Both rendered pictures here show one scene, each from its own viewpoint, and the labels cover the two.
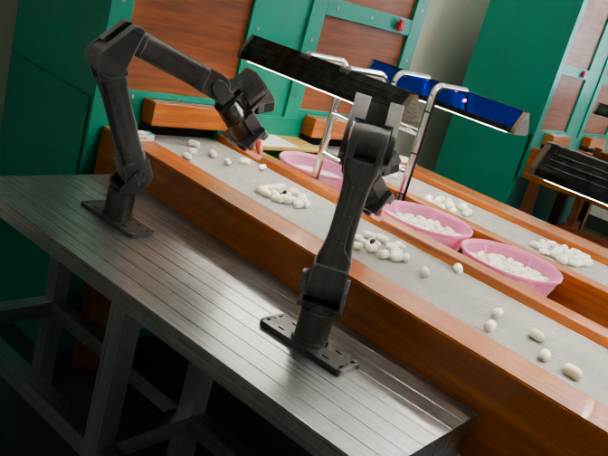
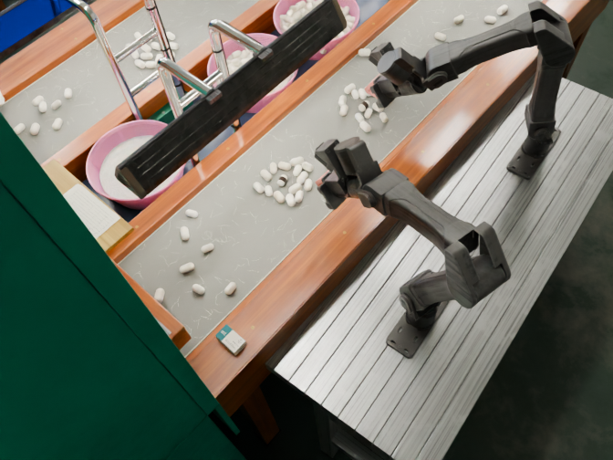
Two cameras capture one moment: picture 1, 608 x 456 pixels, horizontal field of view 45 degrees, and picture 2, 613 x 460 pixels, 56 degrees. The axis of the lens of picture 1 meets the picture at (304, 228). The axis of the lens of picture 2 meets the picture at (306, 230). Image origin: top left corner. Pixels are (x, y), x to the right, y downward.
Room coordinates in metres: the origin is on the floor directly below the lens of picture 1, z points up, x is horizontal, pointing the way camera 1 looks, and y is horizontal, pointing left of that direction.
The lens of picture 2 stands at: (1.77, 0.93, 1.95)
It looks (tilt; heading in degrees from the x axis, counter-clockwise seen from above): 59 degrees down; 276
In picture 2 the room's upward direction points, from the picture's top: 6 degrees counter-clockwise
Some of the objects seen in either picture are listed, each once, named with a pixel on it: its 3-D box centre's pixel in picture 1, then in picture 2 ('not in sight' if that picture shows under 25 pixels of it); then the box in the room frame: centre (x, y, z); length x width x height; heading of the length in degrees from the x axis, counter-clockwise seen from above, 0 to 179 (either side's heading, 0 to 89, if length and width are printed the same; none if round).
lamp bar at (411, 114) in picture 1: (323, 74); (238, 86); (1.97, 0.06, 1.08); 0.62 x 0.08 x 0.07; 49
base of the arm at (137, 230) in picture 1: (119, 204); (421, 311); (1.58, 0.42, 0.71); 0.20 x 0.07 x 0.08; 54
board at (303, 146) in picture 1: (275, 142); (68, 212); (2.44, 0.17, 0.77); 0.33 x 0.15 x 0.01; 139
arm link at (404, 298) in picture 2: (128, 176); (421, 297); (1.58, 0.41, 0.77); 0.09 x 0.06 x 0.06; 36
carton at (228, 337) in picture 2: (142, 135); (231, 339); (2.00, 0.51, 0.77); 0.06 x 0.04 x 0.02; 139
